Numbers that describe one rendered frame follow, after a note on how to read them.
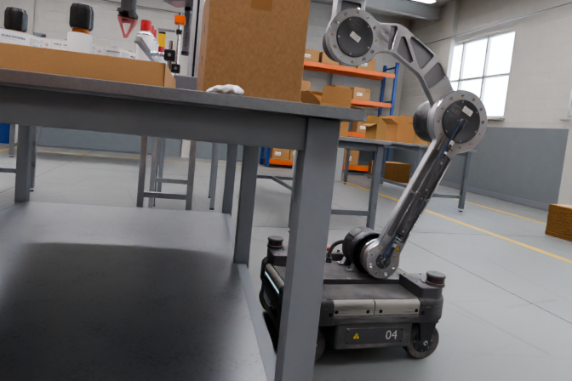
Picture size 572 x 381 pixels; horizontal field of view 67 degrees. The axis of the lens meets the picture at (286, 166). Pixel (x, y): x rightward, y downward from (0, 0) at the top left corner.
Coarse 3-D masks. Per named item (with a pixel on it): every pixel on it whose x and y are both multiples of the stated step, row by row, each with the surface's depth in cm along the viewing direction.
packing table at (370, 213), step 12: (348, 144) 338; (360, 144) 340; (372, 144) 343; (384, 144) 341; (276, 180) 515; (372, 180) 349; (372, 192) 348; (372, 204) 348; (372, 216) 349; (372, 228) 350
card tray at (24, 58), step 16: (0, 48) 64; (16, 48) 65; (32, 48) 65; (48, 48) 66; (0, 64) 65; (16, 64) 65; (32, 64) 66; (48, 64) 66; (64, 64) 66; (80, 64) 67; (96, 64) 67; (112, 64) 68; (128, 64) 68; (144, 64) 69; (160, 64) 69; (112, 80) 68; (128, 80) 68; (144, 80) 69; (160, 80) 69
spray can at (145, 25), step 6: (144, 24) 136; (150, 24) 136; (144, 30) 136; (150, 30) 137; (144, 36) 135; (150, 36) 136; (150, 42) 136; (138, 48) 136; (150, 48) 137; (138, 54) 136; (144, 54) 136; (150, 60) 137
